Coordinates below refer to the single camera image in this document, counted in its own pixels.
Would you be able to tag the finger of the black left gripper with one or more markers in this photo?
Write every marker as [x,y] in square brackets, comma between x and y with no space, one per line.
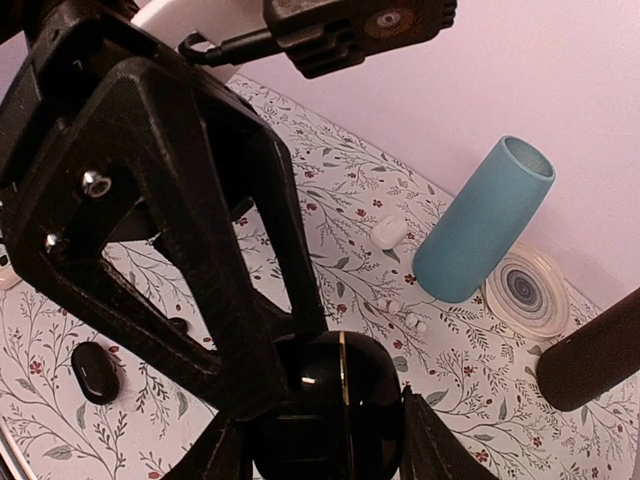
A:
[246,159]
[72,271]

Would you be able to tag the white earbud case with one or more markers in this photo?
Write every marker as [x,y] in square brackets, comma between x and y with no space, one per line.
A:
[389,232]
[8,277]

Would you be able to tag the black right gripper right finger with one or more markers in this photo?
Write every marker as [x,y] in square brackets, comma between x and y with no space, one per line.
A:
[431,450]

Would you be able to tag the extra white earbud on table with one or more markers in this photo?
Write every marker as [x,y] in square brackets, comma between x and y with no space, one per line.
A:
[415,323]

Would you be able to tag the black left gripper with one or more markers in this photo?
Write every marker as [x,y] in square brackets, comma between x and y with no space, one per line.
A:
[82,124]

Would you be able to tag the dark brown tall cup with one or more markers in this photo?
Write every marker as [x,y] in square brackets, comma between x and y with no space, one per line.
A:
[593,359]

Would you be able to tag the black oval earbud case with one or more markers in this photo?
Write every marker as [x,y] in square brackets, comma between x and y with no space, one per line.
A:
[95,373]

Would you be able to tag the white earbud case front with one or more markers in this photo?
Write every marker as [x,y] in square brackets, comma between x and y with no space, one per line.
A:
[8,277]

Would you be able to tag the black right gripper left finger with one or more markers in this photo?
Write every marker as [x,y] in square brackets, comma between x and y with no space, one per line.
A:
[219,453]

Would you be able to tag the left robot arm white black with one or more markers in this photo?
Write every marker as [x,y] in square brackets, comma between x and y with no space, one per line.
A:
[170,22]

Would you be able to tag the teal tall cup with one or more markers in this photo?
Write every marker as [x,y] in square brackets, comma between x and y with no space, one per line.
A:
[484,220]

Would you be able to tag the spiral pattern ceramic bowl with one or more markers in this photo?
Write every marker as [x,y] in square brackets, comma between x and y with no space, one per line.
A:
[526,291]

